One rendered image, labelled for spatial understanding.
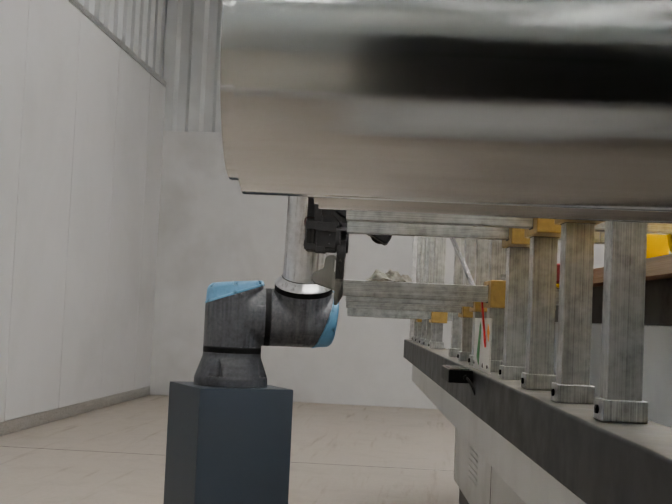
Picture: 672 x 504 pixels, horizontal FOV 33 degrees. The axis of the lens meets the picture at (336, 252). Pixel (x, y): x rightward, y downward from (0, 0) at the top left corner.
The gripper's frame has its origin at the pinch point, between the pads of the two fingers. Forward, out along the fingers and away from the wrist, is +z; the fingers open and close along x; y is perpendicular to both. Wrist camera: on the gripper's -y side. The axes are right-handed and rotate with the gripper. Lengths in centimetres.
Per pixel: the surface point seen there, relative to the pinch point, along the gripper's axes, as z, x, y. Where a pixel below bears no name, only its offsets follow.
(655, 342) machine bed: 4, 33, -50
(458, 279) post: -7, -79, -28
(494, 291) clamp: -3.1, 4.8, -28.1
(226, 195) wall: -92, -812, 125
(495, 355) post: 8.7, -2.4, -29.8
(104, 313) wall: 18, -656, 192
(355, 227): -11.6, 26.4, -2.3
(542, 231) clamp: -11, 55, -28
